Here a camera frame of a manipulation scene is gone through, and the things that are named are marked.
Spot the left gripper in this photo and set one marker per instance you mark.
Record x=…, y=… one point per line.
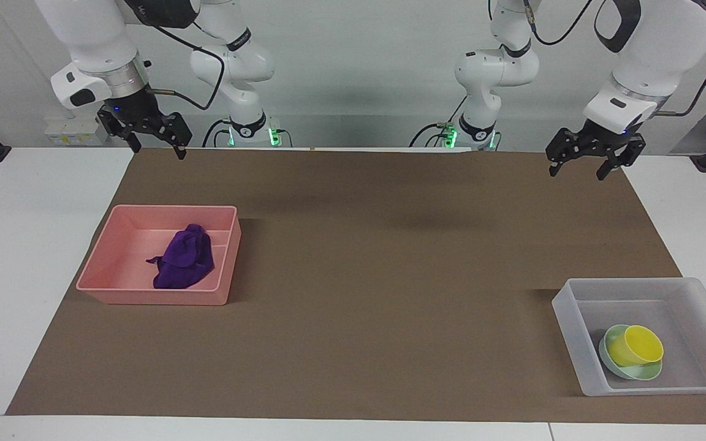
x=603, y=138

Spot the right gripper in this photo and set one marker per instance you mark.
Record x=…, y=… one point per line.
x=135, y=110

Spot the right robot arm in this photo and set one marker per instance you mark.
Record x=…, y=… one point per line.
x=95, y=30

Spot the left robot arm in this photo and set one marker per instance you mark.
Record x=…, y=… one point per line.
x=659, y=43

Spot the pink plastic box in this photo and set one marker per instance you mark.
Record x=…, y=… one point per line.
x=114, y=269

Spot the translucent plastic box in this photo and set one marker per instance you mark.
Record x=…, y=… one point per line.
x=690, y=318

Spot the purple cloth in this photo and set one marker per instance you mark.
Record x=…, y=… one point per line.
x=186, y=260

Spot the yellow cup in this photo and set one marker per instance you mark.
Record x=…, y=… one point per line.
x=638, y=346

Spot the white wall socket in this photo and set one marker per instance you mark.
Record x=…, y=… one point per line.
x=74, y=131

